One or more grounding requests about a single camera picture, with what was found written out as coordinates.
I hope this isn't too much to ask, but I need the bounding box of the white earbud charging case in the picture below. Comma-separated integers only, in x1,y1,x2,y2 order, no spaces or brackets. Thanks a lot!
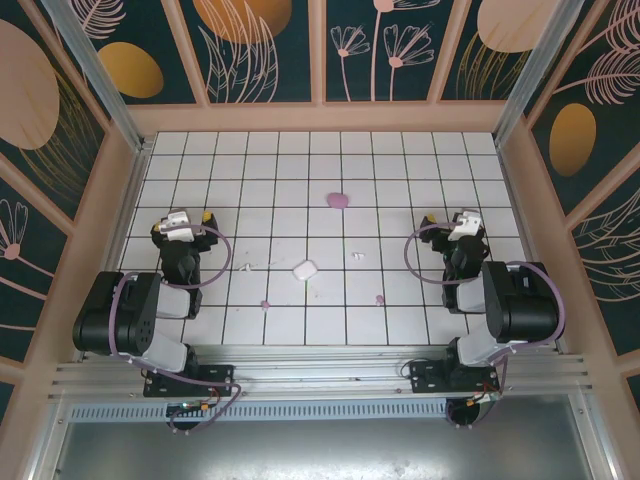
292,258,319,282

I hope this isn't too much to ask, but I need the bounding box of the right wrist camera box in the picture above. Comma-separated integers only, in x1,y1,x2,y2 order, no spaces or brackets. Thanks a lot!
446,209,484,245

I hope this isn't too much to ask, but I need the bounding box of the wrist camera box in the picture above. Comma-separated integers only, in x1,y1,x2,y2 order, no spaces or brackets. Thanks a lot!
160,210,205,242
446,209,484,245

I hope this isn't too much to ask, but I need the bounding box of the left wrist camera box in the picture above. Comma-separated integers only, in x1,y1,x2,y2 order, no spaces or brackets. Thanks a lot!
160,210,205,242

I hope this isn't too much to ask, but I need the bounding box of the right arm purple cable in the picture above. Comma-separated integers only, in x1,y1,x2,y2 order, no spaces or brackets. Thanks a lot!
403,223,567,401

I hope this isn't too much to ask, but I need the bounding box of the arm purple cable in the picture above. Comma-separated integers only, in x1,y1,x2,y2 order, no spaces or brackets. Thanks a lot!
403,223,567,401
108,223,244,432

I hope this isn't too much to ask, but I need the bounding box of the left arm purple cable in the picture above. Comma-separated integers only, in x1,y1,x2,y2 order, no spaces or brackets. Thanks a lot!
108,223,244,432

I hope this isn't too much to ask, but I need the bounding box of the aluminium frame post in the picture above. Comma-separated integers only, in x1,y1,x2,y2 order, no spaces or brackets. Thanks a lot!
493,0,586,149
42,0,151,154

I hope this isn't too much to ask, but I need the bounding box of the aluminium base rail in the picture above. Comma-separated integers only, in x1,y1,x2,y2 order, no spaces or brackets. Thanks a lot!
49,344,594,401

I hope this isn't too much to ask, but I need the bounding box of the slotted grey cable duct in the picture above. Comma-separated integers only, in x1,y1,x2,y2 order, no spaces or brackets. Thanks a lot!
67,397,454,424

